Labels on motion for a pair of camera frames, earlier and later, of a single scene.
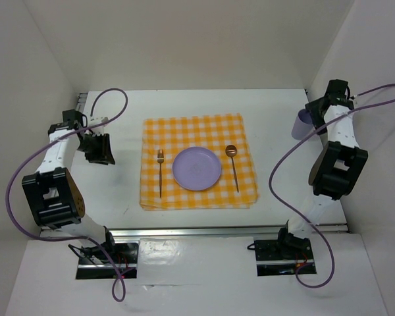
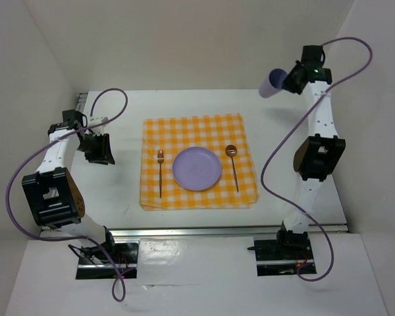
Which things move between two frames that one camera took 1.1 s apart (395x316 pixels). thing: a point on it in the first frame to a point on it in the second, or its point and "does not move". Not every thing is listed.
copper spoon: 231,151 does not move
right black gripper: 313,108 to 287,84
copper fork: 160,159 does not move
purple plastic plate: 196,168 does not move
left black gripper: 104,155 does not move
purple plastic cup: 303,126 to 273,83
